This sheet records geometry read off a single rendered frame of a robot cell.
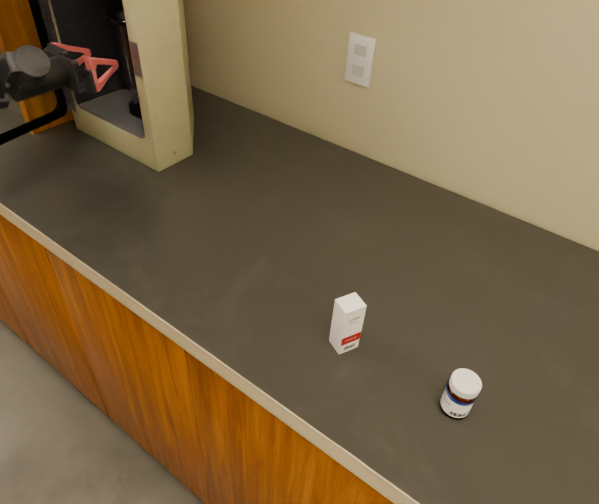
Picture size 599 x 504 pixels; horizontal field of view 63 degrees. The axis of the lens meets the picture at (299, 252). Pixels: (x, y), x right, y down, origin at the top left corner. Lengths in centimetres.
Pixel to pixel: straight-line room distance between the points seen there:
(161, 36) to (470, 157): 72
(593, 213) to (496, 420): 56
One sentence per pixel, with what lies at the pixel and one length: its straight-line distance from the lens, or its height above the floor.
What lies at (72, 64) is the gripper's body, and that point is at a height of 120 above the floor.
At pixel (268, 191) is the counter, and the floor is 94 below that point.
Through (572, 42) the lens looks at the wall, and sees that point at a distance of 109.
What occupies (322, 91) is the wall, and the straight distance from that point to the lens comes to 135.
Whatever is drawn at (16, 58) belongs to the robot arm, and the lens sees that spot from 103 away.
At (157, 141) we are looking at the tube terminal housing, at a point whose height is 102.
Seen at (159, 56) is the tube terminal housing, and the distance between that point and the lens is 113.
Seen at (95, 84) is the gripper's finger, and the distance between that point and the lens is 111.
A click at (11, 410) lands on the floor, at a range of 203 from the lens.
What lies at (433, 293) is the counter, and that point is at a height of 94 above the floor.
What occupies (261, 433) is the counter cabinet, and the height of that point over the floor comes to 75.
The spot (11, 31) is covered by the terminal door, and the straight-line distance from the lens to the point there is 129.
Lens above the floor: 158
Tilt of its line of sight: 41 degrees down
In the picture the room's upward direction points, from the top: 4 degrees clockwise
